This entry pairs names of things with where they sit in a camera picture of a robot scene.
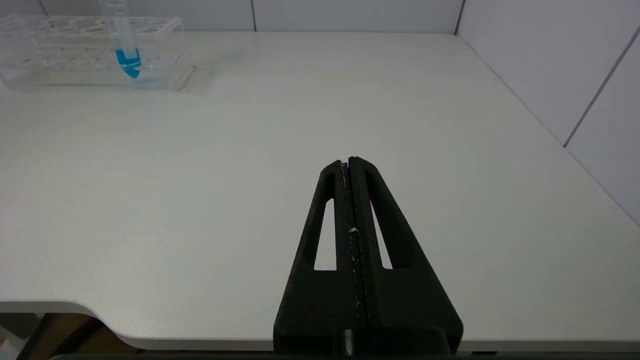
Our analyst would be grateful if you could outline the test tube with blue pigment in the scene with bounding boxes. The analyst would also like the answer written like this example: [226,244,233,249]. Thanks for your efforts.
[99,0,144,80]

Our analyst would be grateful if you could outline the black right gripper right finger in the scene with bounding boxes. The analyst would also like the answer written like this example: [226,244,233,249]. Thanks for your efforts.
[348,156,464,355]

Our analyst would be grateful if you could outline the clear acrylic test tube rack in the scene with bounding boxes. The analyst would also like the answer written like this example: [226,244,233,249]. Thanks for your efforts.
[0,14,195,94]

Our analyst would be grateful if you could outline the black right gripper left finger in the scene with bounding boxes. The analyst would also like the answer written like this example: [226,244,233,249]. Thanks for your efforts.
[273,160,368,355]

